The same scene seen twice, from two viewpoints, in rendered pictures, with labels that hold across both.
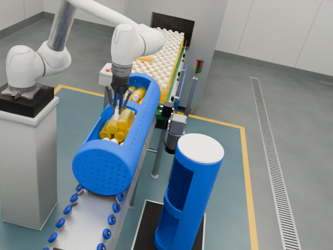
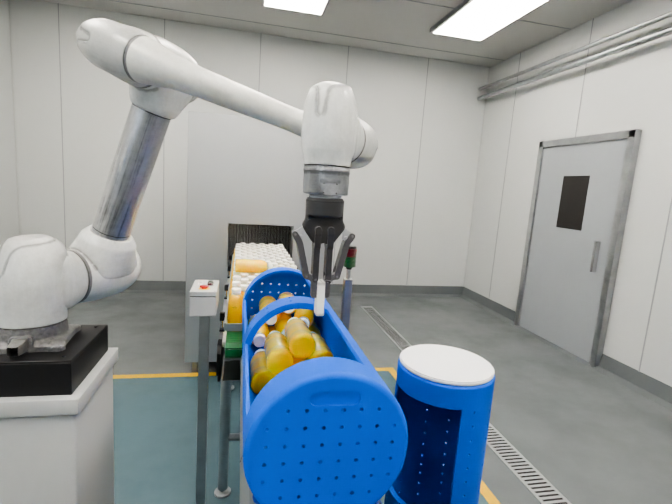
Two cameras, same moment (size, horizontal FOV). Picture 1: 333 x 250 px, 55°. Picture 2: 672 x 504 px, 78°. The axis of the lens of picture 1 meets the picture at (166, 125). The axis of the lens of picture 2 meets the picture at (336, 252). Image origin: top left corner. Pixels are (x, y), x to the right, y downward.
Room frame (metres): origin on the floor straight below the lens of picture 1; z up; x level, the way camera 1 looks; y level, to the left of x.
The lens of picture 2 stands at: (0.48, 0.42, 1.53)
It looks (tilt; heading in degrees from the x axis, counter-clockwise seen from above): 9 degrees down; 345
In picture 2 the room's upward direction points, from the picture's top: 4 degrees clockwise
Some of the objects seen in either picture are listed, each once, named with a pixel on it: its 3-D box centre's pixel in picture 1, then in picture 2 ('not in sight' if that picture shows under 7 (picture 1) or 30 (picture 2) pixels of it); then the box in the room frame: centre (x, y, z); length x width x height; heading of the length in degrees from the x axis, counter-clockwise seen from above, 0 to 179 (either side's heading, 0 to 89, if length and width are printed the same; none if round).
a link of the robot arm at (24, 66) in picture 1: (22, 65); (34, 277); (1.68, 0.90, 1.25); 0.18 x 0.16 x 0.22; 147
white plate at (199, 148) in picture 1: (200, 147); (445, 363); (1.54, -0.23, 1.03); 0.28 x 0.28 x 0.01
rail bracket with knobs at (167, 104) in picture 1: (166, 109); not in sight; (2.04, 0.02, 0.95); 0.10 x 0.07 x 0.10; 88
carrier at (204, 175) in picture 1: (185, 200); (430, 494); (1.54, -0.23, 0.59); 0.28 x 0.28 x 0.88
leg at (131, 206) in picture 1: (135, 179); not in sight; (1.93, 0.15, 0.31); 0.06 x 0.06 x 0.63; 88
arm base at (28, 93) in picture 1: (21, 88); (30, 333); (1.65, 0.90, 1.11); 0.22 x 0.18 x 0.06; 4
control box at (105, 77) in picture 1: (109, 74); (205, 296); (2.21, 0.51, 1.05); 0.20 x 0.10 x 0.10; 178
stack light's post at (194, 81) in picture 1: (181, 134); (340, 384); (2.37, -0.15, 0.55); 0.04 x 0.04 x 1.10; 88
